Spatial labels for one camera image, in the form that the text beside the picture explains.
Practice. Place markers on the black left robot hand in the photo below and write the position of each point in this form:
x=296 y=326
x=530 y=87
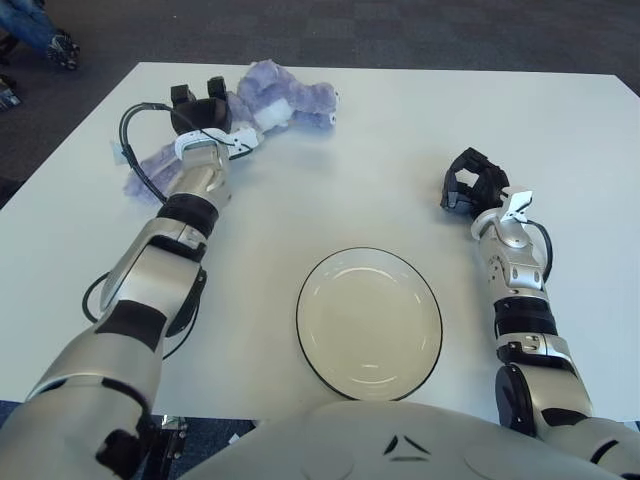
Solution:
x=200 y=117

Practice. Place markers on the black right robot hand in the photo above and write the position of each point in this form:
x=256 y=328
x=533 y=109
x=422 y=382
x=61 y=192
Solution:
x=492 y=185

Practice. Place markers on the purple plush bunny doll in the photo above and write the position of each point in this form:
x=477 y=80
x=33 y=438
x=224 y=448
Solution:
x=280 y=90

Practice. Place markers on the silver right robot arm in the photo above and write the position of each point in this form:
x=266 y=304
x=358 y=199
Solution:
x=520 y=280

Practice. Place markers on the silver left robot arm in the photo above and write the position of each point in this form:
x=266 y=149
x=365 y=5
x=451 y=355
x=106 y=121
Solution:
x=145 y=280

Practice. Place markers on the white plate with black rim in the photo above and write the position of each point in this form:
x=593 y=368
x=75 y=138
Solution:
x=367 y=320

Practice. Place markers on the patterned sneaker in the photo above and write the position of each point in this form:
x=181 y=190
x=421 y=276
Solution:
x=64 y=50

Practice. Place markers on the dark printed floor item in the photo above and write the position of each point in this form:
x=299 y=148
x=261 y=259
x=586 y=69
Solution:
x=9 y=95

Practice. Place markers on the blue jeans leg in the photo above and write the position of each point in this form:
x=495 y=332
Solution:
x=25 y=22

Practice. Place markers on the white table leg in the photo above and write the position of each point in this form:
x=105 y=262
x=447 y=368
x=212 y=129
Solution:
x=629 y=429

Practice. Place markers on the silver robot torso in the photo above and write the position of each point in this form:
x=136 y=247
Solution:
x=350 y=445

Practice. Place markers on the metal table leg bracket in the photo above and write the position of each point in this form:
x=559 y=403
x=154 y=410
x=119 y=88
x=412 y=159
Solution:
x=172 y=445

